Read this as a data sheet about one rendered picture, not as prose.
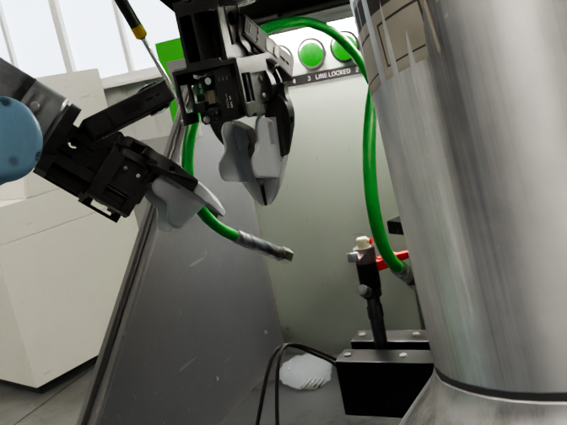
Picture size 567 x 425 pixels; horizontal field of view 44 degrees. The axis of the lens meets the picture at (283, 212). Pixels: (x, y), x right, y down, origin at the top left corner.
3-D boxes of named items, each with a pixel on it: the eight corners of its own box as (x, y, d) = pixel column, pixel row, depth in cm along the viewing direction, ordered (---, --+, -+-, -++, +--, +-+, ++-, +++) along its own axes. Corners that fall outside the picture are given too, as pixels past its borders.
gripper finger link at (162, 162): (186, 198, 82) (121, 161, 80) (192, 185, 83) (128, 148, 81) (194, 190, 78) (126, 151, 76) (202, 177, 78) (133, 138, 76)
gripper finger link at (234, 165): (218, 220, 69) (198, 129, 67) (246, 204, 74) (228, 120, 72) (245, 217, 68) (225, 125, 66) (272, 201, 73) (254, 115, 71)
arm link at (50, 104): (35, 90, 81) (41, 69, 73) (70, 112, 82) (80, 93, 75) (-1, 143, 78) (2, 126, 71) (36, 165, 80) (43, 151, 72)
